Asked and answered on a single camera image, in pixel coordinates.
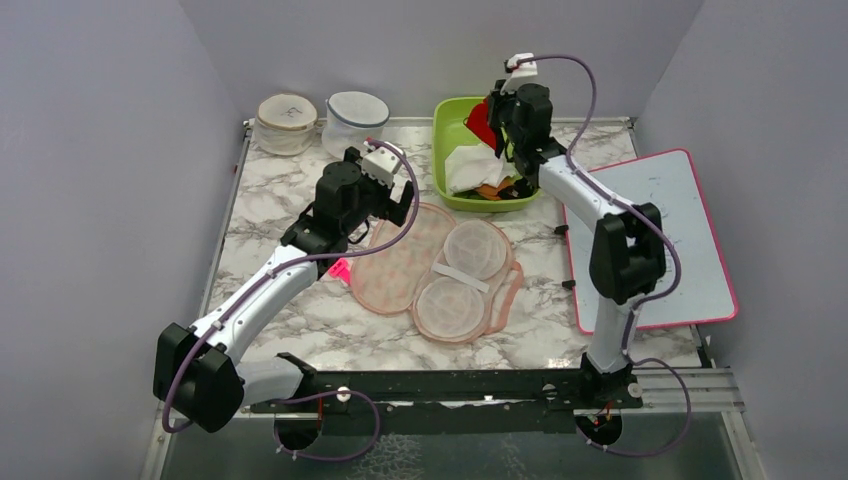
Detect red and black bra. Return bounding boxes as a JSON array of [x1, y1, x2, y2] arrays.
[[463, 100, 497, 150]]

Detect floral mesh laundry bag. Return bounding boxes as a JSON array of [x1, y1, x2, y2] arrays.
[[350, 204, 524, 344]]

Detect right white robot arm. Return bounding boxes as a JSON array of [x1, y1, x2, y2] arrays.
[[485, 79, 666, 407]]

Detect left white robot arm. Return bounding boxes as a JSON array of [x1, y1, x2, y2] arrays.
[[153, 139, 420, 434]]

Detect beige round laundry bag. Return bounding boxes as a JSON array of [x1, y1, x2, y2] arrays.
[[253, 93, 318, 156]]

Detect green plastic bin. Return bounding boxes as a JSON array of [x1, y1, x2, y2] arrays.
[[431, 96, 541, 214]]

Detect crumpled white cloth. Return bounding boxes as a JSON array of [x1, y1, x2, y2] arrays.
[[444, 143, 516, 194]]

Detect pink plastic clip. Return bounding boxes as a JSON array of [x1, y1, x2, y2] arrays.
[[327, 258, 351, 286]]

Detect orange and black items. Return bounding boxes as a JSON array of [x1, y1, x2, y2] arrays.
[[455, 177, 536, 201]]

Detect pink framed whiteboard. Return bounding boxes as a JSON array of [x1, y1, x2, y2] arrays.
[[539, 149, 738, 334]]

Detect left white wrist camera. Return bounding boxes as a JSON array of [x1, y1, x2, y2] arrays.
[[360, 139, 404, 189]]

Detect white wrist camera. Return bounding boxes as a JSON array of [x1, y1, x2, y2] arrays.
[[360, 139, 404, 189], [500, 53, 538, 95]]

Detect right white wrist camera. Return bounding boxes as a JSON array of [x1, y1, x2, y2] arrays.
[[500, 53, 538, 95]]

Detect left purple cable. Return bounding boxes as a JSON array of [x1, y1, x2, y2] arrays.
[[160, 137, 421, 464]]

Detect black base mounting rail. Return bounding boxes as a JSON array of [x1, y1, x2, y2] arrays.
[[250, 369, 643, 436]]

